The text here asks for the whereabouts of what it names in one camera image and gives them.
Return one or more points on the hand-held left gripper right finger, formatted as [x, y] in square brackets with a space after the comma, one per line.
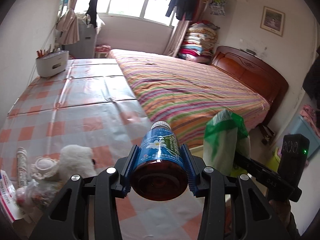
[191, 172]

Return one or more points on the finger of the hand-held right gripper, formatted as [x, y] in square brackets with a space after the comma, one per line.
[247, 165]

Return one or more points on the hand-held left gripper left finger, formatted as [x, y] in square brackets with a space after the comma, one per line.
[127, 170]

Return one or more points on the cream plastic bin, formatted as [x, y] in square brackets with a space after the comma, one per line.
[196, 151]

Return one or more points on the green plastic bag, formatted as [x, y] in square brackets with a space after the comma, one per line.
[220, 142]

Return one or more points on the brown bottle with blue label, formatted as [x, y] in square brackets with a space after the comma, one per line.
[160, 155]

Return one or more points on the person's right hand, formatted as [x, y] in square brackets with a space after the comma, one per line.
[281, 217]

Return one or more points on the yellow green plastic stool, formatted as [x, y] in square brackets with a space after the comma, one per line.
[273, 160]

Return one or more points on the blue storage box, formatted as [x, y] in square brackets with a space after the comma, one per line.
[303, 135]

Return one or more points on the white plush toy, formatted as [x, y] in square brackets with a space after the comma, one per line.
[75, 162]

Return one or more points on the pink cloth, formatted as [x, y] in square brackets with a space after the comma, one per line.
[311, 115]

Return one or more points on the striped bed sheet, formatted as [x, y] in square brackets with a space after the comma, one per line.
[187, 90]

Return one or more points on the white foam fruit net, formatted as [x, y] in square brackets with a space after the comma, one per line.
[43, 167]

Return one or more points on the dark hanging clothing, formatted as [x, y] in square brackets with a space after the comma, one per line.
[312, 80]

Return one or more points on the wooden headboard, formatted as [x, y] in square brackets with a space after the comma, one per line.
[252, 72]

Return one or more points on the clear plastic bag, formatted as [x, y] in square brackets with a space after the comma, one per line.
[32, 192]

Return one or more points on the pink stool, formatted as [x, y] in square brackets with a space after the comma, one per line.
[102, 51]

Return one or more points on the white red printed box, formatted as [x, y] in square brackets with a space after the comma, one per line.
[7, 197]

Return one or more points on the stack of folded blankets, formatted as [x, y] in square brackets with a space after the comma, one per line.
[197, 42]

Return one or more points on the white utensil holder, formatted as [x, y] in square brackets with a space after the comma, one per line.
[51, 63]

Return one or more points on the striped hanging curtain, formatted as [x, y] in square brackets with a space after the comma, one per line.
[176, 38]

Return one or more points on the grey cabinet under window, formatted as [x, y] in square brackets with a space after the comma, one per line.
[85, 38]

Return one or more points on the bunch of chopsticks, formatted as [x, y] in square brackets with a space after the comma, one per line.
[47, 51]

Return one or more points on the tied striped curtain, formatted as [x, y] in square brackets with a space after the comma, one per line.
[68, 27]

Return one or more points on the black hanging garment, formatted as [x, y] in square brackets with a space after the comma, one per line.
[92, 10]

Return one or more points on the window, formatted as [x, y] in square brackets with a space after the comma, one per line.
[130, 2]

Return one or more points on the framed wall picture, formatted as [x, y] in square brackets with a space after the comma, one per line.
[272, 21]

